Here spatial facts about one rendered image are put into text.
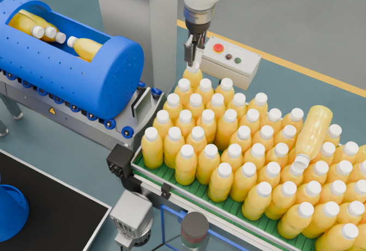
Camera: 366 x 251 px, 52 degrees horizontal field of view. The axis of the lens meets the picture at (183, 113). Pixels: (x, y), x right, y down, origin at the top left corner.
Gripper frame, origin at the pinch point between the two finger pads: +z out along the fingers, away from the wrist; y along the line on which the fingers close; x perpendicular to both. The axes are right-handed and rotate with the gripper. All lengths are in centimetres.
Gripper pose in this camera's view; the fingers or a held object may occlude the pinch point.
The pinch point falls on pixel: (194, 60)
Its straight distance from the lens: 129.3
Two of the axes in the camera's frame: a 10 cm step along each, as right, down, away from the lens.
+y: -4.7, 7.4, -4.8
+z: -0.3, 5.3, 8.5
